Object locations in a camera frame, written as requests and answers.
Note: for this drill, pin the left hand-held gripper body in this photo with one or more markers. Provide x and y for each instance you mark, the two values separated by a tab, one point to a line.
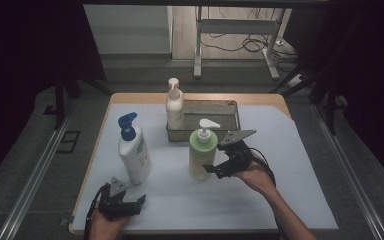
113	201

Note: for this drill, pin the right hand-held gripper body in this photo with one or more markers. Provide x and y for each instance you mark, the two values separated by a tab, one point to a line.
238	156

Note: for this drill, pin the green bottle with white pump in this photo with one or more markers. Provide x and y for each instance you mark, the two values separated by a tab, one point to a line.
202	156

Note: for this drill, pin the white bottle with blue pump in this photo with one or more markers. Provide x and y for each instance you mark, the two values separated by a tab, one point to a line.
135	156

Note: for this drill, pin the cream pump bottle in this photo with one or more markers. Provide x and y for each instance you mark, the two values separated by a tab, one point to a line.
175	106

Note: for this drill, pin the person's right hand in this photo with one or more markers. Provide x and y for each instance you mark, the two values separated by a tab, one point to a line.
255	176

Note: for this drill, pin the person's left hand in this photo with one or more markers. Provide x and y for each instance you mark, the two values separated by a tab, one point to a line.
105	228

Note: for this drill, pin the light blue table mat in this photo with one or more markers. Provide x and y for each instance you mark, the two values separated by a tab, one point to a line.
186	203

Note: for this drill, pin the white power strip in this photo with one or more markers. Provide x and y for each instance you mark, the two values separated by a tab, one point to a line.
296	81

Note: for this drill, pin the black metal stand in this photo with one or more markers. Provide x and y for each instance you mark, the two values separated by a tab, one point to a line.
60	100
330	106

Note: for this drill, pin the dark curtain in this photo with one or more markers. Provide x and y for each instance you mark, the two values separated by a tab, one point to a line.
20	66
373	66

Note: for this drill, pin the aluminium floor rail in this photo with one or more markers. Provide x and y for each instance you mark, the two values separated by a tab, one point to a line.
350	180
30	186

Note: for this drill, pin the white metal desk frame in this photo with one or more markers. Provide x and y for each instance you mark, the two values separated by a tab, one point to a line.
236	26

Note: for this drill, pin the white wall panel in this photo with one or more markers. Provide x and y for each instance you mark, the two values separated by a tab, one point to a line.
126	30

